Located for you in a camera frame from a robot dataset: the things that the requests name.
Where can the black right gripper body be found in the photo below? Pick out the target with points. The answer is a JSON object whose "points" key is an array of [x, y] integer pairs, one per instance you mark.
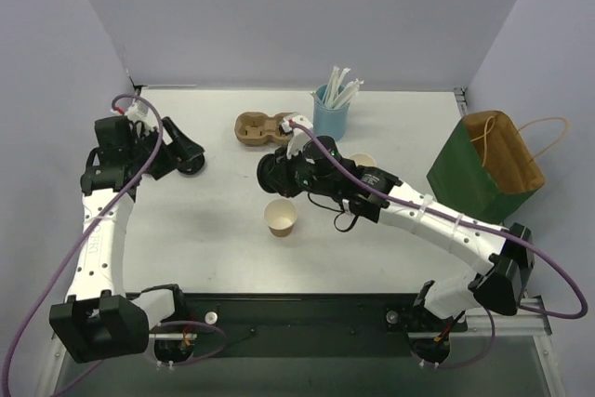
{"points": [[268, 174]]}

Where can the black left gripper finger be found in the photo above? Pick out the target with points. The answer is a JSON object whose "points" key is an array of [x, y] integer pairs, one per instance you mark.
{"points": [[175, 163], [181, 146]]}

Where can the brown paper cup stack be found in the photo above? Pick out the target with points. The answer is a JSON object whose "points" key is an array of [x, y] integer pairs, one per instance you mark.
{"points": [[363, 159]]}

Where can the single brown paper cup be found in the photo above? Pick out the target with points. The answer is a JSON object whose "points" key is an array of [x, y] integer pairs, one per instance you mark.
{"points": [[280, 216]]}

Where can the black plastic cup lid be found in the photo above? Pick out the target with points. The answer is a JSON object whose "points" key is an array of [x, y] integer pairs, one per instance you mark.
{"points": [[265, 173]]}

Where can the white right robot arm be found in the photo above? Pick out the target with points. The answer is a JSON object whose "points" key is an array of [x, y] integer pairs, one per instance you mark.
{"points": [[499, 266]]}

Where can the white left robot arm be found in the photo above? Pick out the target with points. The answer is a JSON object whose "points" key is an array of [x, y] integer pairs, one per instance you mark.
{"points": [[97, 321]]}

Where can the black lid stack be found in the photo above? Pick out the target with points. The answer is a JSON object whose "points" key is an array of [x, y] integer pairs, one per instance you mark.
{"points": [[191, 167]]}

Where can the brown cardboard cup carrier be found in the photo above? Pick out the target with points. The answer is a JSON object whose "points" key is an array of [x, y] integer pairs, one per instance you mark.
{"points": [[258, 129]]}

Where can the blue straw holder cup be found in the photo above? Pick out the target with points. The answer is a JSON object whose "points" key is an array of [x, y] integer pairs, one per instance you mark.
{"points": [[326, 121]]}

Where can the white wrapped straw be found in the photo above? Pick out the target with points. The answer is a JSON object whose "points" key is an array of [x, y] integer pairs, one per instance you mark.
{"points": [[348, 93], [329, 92], [336, 87]]}

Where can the green paper bag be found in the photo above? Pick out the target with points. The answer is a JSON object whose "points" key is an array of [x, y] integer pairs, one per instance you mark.
{"points": [[485, 170]]}

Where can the aluminium table rail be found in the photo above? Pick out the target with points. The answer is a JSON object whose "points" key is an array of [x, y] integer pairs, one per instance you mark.
{"points": [[135, 95]]}

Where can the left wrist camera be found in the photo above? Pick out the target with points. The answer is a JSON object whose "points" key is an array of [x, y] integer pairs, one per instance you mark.
{"points": [[148, 119]]}

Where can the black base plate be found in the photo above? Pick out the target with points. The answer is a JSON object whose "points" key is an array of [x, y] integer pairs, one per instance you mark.
{"points": [[307, 326]]}

